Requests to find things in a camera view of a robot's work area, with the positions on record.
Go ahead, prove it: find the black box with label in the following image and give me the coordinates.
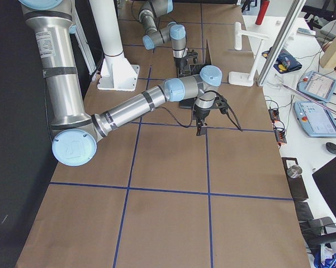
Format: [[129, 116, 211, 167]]
[[282, 157, 309, 202]]

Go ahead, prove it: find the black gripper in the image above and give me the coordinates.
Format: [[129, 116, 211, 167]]
[[195, 107, 210, 136], [174, 56, 188, 69]]

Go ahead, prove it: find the near blue teach pendant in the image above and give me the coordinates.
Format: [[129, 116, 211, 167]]
[[294, 101, 336, 138]]

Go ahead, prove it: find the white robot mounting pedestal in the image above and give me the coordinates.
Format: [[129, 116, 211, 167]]
[[89, 0, 140, 92]]

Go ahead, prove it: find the far blue teach pendant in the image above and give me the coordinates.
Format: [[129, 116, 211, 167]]
[[297, 71, 336, 103]]

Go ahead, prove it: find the aluminium frame post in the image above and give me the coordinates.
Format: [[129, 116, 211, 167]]
[[257, 0, 306, 87]]

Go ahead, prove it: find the orange black usb hub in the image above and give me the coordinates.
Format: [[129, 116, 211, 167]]
[[274, 128, 287, 146], [268, 108, 280, 123]]

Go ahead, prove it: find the near orange black usb hub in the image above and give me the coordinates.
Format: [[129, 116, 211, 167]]
[[274, 128, 287, 146]]

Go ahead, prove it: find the silver metal cup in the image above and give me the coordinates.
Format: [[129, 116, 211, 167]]
[[286, 165, 302, 179]]

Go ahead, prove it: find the grey laptop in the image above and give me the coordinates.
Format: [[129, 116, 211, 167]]
[[176, 41, 212, 78]]

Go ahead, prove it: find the blue teach pendant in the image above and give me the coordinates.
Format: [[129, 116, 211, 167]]
[[294, 101, 336, 138], [297, 71, 336, 103]]

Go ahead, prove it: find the far orange black usb hub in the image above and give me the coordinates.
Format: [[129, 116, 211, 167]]
[[268, 108, 280, 123]]

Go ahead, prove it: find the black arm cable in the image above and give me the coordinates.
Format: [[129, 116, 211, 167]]
[[156, 94, 243, 132]]

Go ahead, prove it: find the red bottle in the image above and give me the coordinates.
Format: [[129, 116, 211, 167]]
[[255, 0, 270, 25]]

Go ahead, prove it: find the white desk lamp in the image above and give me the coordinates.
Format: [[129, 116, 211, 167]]
[[228, 22, 270, 87]]

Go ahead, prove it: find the colourful blue pouch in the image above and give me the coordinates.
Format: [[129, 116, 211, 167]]
[[273, 49, 302, 74]]

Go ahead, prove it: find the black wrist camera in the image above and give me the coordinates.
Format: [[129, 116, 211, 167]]
[[212, 95, 230, 114], [186, 49, 198, 64]]

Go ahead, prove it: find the black mouse on side desk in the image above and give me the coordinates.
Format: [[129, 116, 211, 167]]
[[325, 142, 336, 155]]

